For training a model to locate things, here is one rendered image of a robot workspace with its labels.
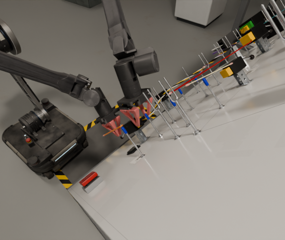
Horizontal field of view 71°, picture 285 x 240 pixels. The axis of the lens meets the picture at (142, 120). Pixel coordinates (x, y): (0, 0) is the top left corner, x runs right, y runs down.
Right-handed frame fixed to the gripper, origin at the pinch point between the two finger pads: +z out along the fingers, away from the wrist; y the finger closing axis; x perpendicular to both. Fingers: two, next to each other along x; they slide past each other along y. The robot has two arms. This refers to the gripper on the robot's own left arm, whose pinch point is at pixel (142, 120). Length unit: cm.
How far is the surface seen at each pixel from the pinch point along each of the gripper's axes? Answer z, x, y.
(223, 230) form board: -10, -38, -31
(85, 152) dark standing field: 63, 122, 31
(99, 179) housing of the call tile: 7.4, 2.4, -21.6
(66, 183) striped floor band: 72, 116, 0
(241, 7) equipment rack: -19, -9, 92
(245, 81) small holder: -5.9, -28.5, 13.9
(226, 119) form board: -6.2, -30.2, -6.5
